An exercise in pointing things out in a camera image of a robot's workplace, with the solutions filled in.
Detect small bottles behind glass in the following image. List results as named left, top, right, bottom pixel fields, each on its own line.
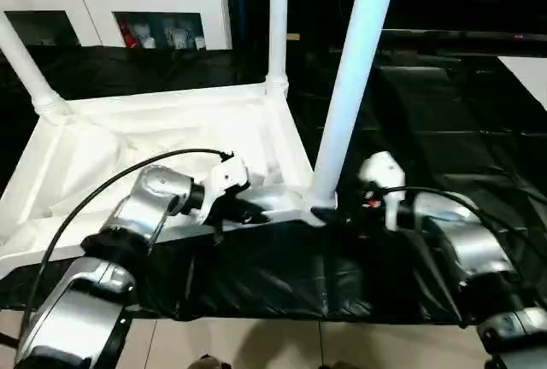
left=115, top=15, right=208, bottom=50

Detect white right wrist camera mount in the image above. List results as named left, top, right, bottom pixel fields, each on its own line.
left=357, top=151, right=406, bottom=231

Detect dark metal rail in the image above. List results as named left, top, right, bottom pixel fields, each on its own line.
left=380, top=31, right=547, bottom=52

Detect white plastic table leg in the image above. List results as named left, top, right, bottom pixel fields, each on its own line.
left=265, top=0, right=291, bottom=97
left=306, top=0, right=403, bottom=216
left=0, top=15, right=71, bottom=118

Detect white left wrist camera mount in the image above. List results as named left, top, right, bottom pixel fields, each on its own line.
left=197, top=154, right=250, bottom=221

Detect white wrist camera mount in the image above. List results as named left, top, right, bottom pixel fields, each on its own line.
left=197, top=154, right=250, bottom=221
left=357, top=151, right=406, bottom=231

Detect white plastic table top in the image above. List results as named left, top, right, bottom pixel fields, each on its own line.
left=0, top=79, right=338, bottom=278

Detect black plastic mat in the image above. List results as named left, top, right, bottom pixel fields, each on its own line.
left=0, top=44, right=547, bottom=327

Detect dark left robot foot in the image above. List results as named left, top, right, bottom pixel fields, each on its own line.
left=192, top=358, right=230, bottom=369

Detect white paper sheet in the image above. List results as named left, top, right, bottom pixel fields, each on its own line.
left=500, top=56, right=547, bottom=109

